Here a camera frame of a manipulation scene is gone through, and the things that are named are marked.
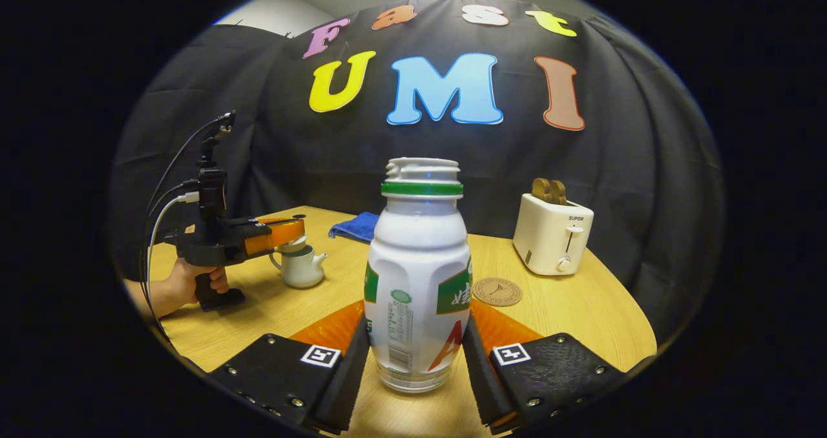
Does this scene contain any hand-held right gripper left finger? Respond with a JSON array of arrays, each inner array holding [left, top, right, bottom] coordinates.
[[207, 299, 371, 435]]

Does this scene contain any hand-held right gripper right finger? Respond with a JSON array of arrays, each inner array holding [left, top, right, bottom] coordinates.
[[462, 299, 626, 433]]

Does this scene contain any white teacup with spout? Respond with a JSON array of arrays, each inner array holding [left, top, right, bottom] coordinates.
[[269, 244, 328, 289]]

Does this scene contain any round brown coaster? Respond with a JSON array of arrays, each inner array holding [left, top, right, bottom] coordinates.
[[472, 278, 523, 308]]

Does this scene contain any white water bottle green label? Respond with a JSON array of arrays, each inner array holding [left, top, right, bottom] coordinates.
[[364, 157, 474, 393]]

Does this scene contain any blue towel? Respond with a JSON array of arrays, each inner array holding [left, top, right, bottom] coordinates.
[[328, 212, 382, 244]]

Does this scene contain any cream toaster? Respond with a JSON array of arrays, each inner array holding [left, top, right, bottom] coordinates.
[[513, 193, 595, 277]]

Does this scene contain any black backdrop cloth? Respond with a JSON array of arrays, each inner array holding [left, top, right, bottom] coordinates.
[[110, 0, 724, 342]]

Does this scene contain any white cable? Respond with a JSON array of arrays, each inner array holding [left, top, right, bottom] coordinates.
[[145, 193, 201, 297]]

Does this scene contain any black cable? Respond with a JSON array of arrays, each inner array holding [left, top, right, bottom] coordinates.
[[145, 118, 220, 216]]

